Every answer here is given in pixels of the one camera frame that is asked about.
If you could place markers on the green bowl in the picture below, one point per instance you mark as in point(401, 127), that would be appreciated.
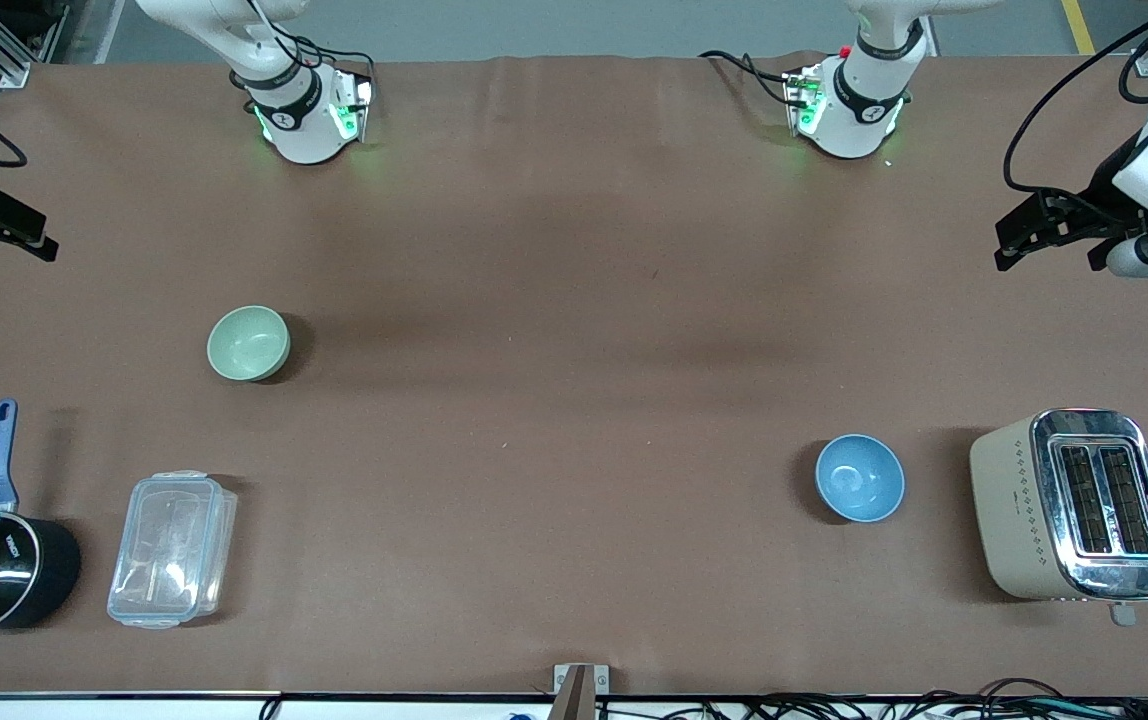
point(248, 343)

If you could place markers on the blue bowl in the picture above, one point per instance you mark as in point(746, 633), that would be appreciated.
point(859, 478)

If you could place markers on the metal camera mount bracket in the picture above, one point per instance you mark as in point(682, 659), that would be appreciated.
point(579, 690)

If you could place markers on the clear plastic food container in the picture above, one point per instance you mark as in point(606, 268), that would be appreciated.
point(172, 548)

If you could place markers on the brown table cover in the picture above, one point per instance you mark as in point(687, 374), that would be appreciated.
point(574, 560)

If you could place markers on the beige chrome toaster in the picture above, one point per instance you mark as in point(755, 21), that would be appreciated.
point(1024, 510)

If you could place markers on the left arm base connector panel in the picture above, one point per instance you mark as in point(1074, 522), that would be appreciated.
point(802, 100)

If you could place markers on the right arm base connector panel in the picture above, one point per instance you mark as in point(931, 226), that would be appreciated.
point(356, 105)

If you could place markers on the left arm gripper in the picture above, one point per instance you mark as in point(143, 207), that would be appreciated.
point(1100, 196)

